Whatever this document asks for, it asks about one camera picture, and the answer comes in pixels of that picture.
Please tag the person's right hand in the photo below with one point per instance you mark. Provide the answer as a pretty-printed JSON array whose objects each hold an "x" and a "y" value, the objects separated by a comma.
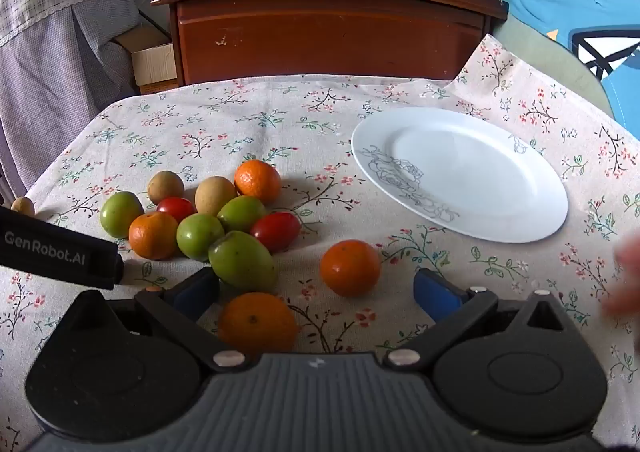
[{"x": 631, "y": 302}]

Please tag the white plate with line drawing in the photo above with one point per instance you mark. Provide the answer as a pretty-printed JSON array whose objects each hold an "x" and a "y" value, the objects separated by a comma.
[{"x": 465, "y": 172}]

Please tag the brown longan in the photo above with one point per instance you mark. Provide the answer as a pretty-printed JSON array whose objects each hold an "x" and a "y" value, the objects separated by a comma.
[
  {"x": 166, "y": 184},
  {"x": 214, "y": 194},
  {"x": 22, "y": 206}
]

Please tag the grey-green cushion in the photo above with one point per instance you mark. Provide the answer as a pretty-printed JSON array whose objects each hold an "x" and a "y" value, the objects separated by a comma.
[{"x": 550, "y": 67}]

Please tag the lilac striped cloth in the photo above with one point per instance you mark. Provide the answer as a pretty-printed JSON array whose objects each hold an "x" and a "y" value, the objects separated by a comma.
[{"x": 60, "y": 97}]

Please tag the blue plush pillow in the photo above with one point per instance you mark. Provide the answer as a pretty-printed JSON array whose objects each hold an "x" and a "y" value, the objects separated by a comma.
[{"x": 550, "y": 7}]

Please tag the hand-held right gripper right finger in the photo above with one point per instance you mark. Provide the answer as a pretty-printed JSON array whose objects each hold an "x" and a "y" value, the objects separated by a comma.
[{"x": 435, "y": 294}]

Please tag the open cardboard box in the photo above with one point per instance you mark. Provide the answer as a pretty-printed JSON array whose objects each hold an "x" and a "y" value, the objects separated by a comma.
[{"x": 155, "y": 62}]

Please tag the orange tangerine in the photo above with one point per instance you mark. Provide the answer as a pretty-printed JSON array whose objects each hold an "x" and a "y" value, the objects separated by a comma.
[
  {"x": 257, "y": 322},
  {"x": 257, "y": 180},
  {"x": 151, "y": 237},
  {"x": 350, "y": 267}
]

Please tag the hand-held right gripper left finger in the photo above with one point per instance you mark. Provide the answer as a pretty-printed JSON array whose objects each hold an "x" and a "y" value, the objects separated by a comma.
[{"x": 195, "y": 289}]

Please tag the red-brown wooden nightstand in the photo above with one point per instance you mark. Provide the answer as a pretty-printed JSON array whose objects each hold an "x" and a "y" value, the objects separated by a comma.
[{"x": 325, "y": 32}]

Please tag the red cherry tomato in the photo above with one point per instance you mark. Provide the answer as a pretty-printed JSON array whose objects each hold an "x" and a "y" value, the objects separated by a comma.
[
  {"x": 175, "y": 207},
  {"x": 276, "y": 230}
]

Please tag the floral tablecloth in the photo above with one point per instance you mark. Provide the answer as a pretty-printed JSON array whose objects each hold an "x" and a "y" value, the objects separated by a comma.
[{"x": 300, "y": 132}]

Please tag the green jujube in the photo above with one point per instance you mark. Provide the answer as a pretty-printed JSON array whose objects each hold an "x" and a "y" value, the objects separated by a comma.
[
  {"x": 119, "y": 214},
  {"x": 199, "y": 237},
  {"x": 240, "y": 212},
  {"x": 242, "y": 259}
]

